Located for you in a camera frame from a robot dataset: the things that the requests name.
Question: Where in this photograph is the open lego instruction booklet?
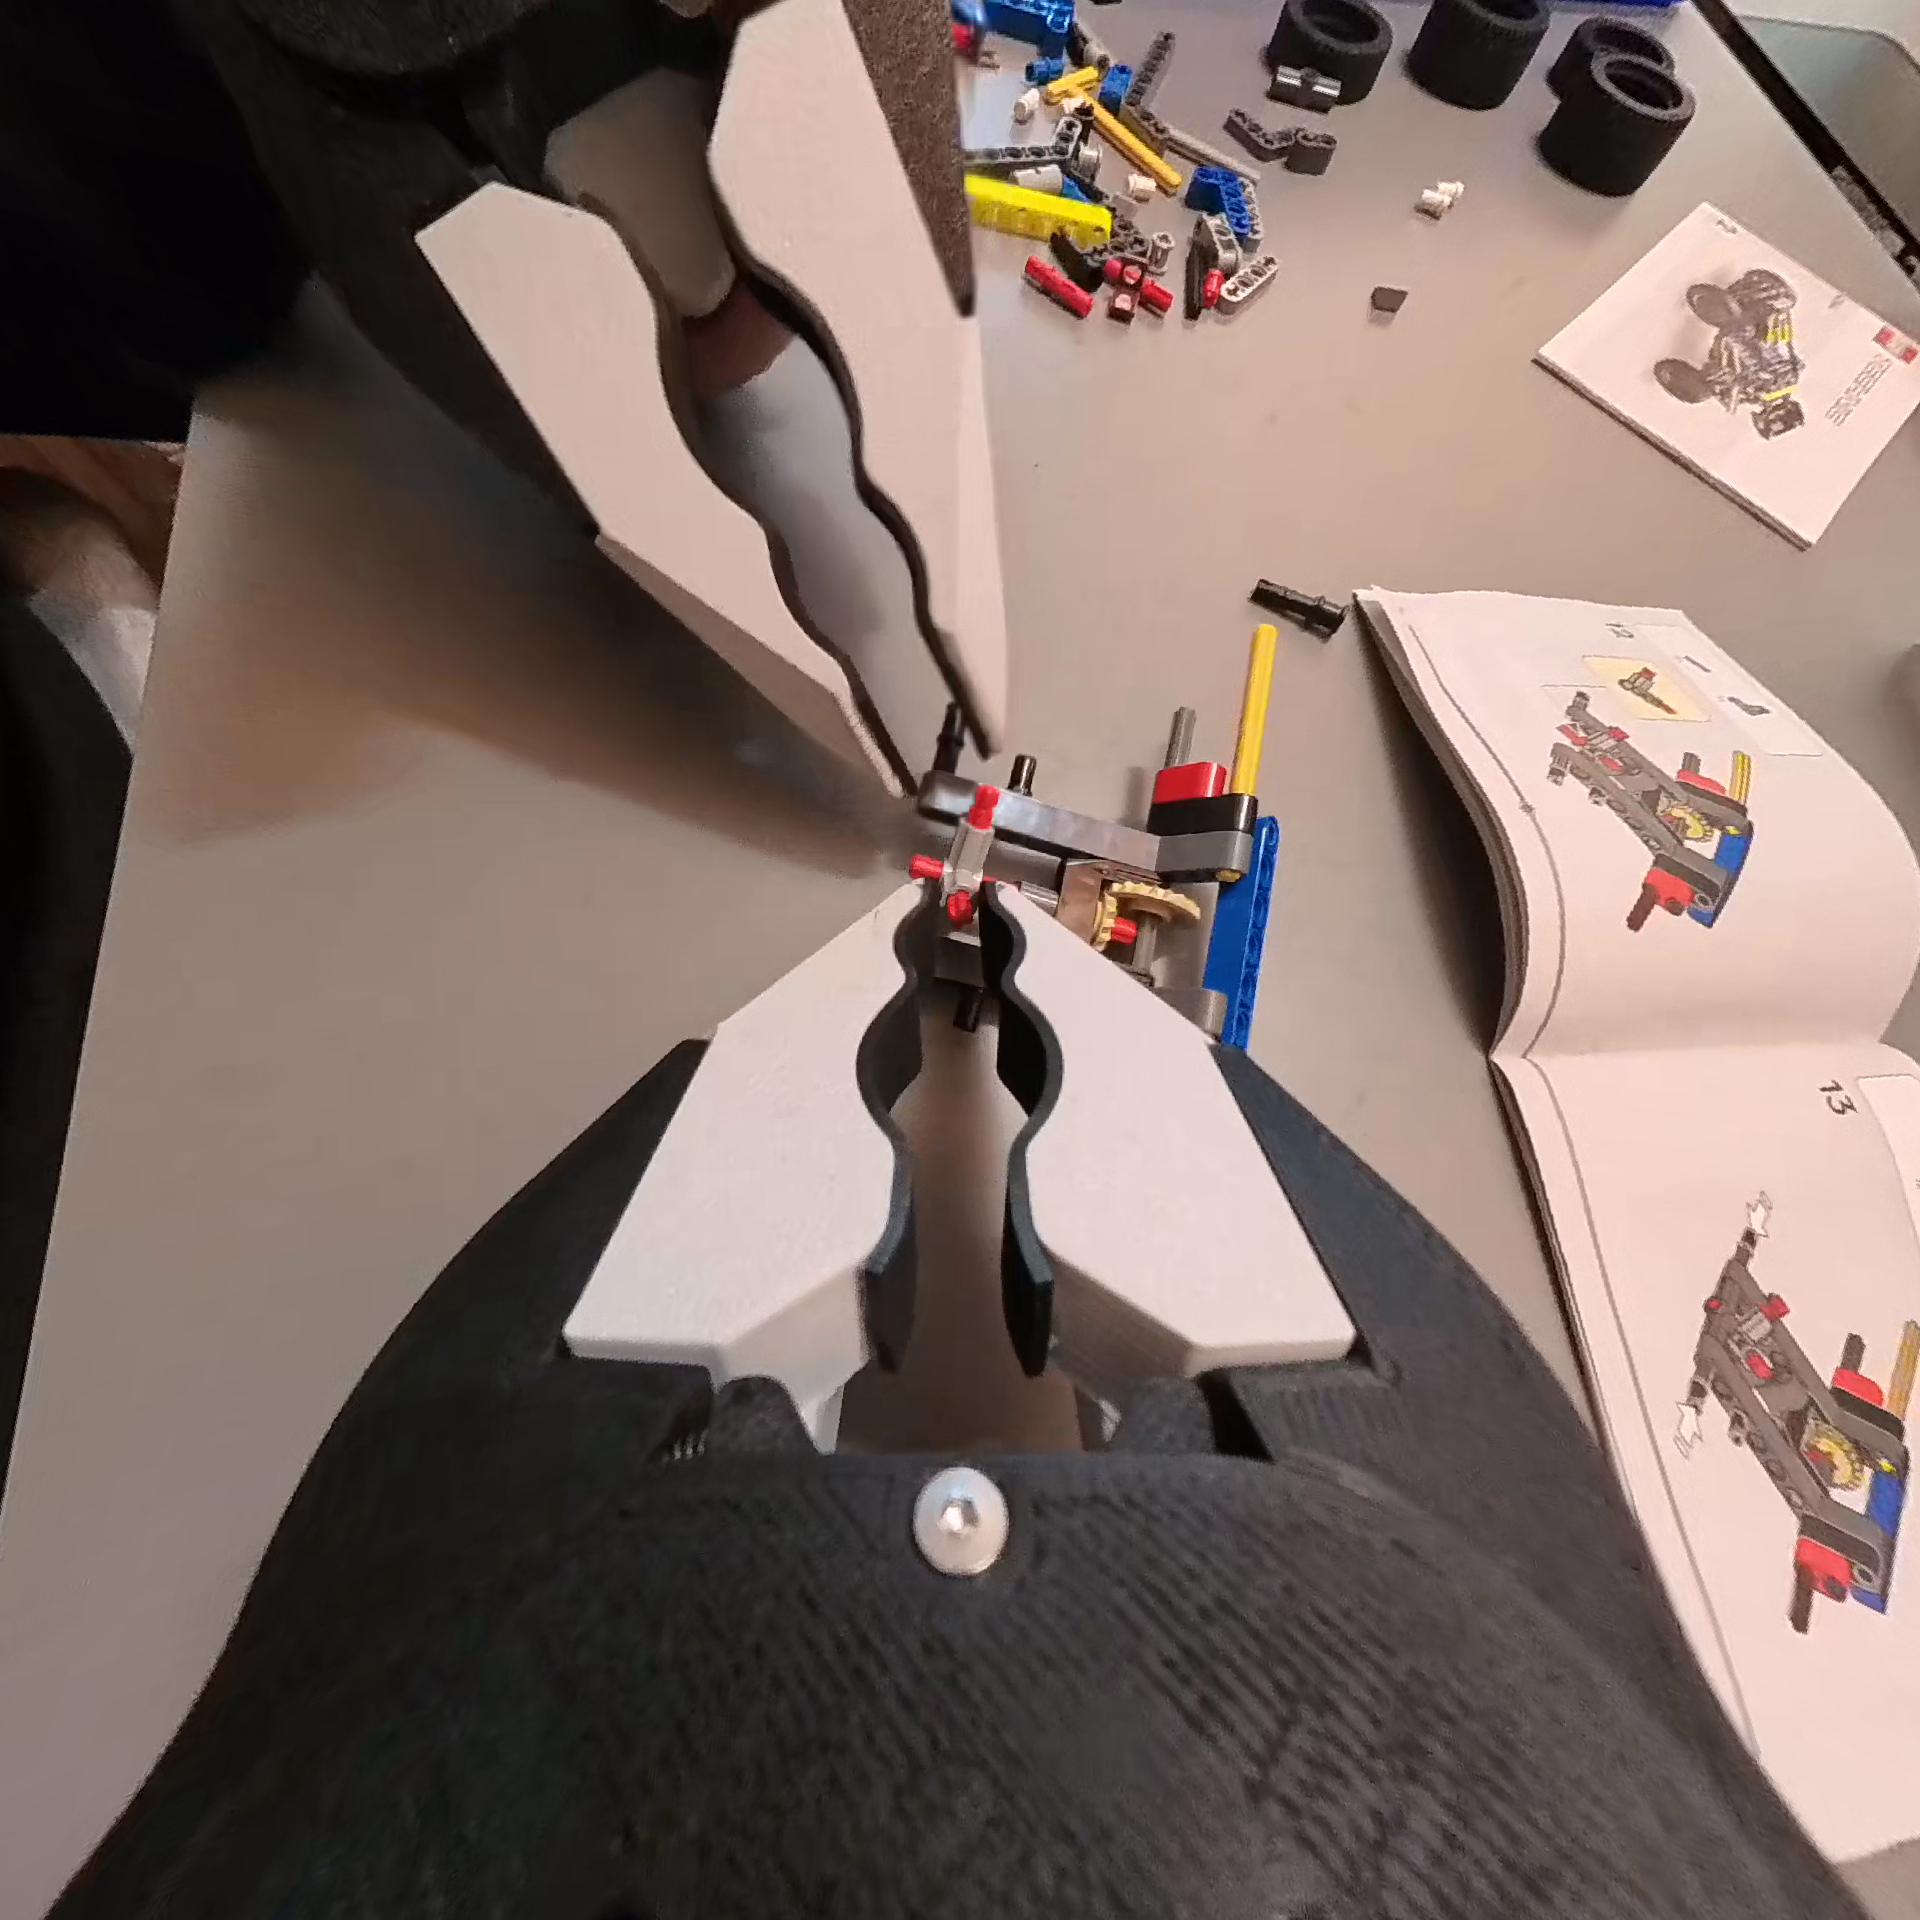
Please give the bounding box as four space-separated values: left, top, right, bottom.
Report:
1353 585 1920 1865

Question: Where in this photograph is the black rubber lego tire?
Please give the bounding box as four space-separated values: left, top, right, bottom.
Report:
1544 16 1680 96
1533 52 1700 200
1265 0 1393 105
1408 0 1555 111

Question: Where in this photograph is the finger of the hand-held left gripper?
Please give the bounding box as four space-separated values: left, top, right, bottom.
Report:
543 0 1008 760
412 181 921 798

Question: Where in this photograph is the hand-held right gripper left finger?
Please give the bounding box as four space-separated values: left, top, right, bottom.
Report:
563 881 932 1453

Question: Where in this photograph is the long yellow lego beam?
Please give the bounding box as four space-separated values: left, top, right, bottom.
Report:
961 170 1116 244

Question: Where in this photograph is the partly built lego vehicle chassis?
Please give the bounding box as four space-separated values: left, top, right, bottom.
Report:
907 621 1284 1052

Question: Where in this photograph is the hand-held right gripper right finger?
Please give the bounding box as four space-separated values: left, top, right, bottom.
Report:
982 881 1359 1444

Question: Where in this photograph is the closed lego instruction booklet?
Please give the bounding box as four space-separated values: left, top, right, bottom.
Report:
1533 200 1920 548

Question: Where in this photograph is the pile of lego pieces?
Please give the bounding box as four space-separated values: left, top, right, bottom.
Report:
949 0 1339 324

